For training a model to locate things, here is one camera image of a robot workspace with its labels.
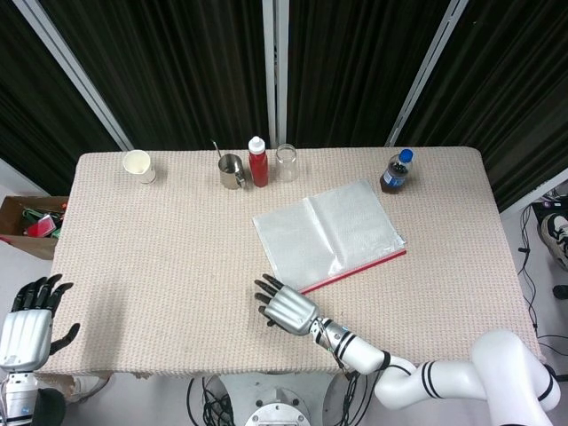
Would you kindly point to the plain white shoe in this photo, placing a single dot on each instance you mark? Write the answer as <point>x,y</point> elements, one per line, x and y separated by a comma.
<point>91,387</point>

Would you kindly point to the clear glass jar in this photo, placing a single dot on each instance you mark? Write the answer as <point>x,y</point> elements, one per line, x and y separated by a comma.
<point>286,166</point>

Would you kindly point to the beige woven tablecloth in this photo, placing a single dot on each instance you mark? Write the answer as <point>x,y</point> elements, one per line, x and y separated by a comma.
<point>133,231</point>

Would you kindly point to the brown cardboard box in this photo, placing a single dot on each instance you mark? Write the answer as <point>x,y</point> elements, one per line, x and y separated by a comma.
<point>26,248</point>

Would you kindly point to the stainless steel mug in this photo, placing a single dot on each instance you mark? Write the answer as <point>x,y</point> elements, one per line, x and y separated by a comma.
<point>231,175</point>

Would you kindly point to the metal stirring spoon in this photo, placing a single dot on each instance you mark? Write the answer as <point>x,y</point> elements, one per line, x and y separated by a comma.
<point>216,148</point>

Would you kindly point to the white paper cup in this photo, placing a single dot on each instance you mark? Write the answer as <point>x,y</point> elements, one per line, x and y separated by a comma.
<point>138,166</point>

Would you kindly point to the clear zip pouch red edge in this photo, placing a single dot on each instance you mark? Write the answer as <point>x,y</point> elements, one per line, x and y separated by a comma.
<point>337,231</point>

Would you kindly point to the black pleated curtain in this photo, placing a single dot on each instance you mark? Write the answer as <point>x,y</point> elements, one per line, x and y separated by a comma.
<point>40,111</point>
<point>350,75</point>
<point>177,75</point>
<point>510,89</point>

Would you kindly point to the red packet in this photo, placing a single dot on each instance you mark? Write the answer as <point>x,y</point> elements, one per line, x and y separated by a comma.
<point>41,227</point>

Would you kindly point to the black and white sneaker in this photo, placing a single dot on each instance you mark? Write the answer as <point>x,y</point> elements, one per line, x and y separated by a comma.
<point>554,235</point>

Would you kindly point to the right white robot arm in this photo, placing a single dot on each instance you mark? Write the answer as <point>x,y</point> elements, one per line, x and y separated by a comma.
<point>444,377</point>

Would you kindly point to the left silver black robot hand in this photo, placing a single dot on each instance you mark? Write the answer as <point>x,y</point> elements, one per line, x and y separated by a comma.
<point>26,337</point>

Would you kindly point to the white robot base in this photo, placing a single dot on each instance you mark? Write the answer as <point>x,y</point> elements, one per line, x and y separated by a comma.
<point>277,399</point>

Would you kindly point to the red white-capped sauce bottle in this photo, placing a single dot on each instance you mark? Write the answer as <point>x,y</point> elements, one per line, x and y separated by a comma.
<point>258,168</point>

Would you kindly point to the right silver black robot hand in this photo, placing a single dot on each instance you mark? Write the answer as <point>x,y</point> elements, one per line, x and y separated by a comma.
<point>290,310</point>

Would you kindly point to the blue-capped cola bottle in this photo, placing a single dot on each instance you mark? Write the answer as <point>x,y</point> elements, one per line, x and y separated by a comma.
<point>395,179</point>

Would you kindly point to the aluminium frame post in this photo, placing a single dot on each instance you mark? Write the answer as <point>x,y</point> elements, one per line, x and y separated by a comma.
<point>426,75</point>
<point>75,75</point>
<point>275,75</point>

